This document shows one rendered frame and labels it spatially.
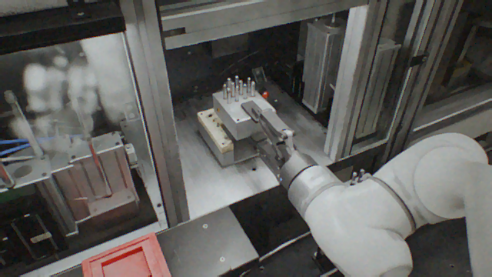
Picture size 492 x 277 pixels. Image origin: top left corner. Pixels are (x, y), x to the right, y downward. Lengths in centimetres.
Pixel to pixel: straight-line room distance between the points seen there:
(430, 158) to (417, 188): 5
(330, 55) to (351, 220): 50
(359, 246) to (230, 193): 36
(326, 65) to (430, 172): 47
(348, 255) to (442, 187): 16
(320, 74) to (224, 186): 38
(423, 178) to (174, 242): 46
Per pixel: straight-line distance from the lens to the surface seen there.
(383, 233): 56
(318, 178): 61
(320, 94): 99
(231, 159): 86
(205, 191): 82
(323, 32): 92
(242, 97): 82
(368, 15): 72
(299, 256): 100
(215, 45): 77
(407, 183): 58
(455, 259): 112
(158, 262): 66
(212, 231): 75
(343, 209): 57
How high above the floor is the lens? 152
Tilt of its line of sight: 40 degrees down
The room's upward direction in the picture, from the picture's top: straight up
